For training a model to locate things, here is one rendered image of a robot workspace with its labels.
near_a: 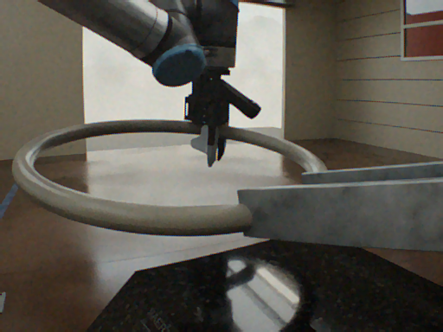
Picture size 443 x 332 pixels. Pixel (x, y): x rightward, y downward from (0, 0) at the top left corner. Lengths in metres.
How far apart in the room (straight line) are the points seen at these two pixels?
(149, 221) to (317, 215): 0.15
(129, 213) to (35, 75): 6.35
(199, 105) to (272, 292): 0.44
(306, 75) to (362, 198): 8.17
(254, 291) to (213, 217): 0.13
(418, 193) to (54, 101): 6.48
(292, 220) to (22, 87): 6.46
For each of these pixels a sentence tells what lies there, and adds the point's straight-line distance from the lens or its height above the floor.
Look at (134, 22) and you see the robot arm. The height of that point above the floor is 1.14.
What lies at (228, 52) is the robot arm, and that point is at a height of 1.12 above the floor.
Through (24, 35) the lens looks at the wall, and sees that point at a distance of 6.75.
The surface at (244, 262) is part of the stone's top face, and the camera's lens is 0.48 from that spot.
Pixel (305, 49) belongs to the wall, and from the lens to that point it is 8.45.
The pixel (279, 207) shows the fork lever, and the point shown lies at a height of 0.93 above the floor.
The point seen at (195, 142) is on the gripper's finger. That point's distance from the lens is 0.74.
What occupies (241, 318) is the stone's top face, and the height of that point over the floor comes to 0.81.
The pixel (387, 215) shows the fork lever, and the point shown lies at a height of 0.95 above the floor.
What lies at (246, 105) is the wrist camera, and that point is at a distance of 0.71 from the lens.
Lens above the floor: 1.03
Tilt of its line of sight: 12 degrees down
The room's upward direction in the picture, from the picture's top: straight up
